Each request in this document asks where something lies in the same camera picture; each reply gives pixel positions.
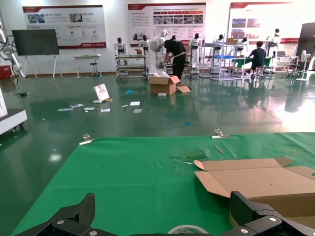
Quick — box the dark upright panel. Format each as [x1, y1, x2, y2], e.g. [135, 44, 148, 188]
[296, 22, 315, 71]

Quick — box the standing person in black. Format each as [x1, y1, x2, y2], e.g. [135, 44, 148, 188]
[163, 35, 187, 81]

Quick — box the seated person in black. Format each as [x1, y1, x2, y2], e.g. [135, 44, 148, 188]
[247, 41, 267, 77]

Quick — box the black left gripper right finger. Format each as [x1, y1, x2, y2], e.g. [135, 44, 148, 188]
[221, 191, 315, 236]

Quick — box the metal trolley rack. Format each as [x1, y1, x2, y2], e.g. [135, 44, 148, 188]
[163, 59, 193, 77]
[115, 54, 150, 82]

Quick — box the translucent white tape ring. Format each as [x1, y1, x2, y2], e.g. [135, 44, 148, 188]
[167, 224, 210, 236]

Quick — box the large open cardboard carton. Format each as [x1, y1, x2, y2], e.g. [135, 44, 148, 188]
[147, 72, 191, 96]

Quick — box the dark display on stand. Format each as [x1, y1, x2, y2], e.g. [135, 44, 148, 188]
[11, 29, 63, 79]

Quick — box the grey metal shelf frame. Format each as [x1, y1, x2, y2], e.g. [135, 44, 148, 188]
[198, 40, 248, 82]

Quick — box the white red wall info board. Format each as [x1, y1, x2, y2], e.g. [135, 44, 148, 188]
[22, 5, 107, 49]

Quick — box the metal binder clip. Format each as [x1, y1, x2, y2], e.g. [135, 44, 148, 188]
[212, 129, 231, 139]
[79, 134, 95, 146]

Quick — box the white narrow table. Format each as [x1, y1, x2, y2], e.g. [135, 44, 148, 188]
[73, 54, 103, 80]

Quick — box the white pedestal fan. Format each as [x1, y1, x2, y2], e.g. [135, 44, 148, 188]
[295, 50, 311, 82]

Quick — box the cardboard box with lid hole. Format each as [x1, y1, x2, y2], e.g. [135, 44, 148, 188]
[193, 157, 315, 231]

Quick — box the green topped work table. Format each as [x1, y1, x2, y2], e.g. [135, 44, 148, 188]
[230, 57, 273, 65]

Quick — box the wide white red wall board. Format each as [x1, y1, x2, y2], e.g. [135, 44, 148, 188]
[229, 1, 315, 45]

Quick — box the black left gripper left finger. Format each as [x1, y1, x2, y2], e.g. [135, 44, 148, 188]
[13, 193, 109, 236]

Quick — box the red box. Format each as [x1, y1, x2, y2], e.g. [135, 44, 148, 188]
[0, 64, 13, 80]

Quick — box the white paper bag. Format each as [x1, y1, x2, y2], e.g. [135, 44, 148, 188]
[93, 83, 111, 102]

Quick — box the wall info board with photos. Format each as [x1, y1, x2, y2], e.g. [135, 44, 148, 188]
[127, 2, 207, 47]

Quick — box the white wheeled base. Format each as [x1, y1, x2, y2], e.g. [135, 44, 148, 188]
[0, 87, 28, 135]

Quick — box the black stool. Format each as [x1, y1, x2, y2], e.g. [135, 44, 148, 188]
[89, 62, 99, 77]

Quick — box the tall white humanoid robot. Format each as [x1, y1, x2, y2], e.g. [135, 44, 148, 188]
[149, 29, 170, 77]

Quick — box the green table cloth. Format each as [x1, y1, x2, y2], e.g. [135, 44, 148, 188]
[11, 132, 315, 236]

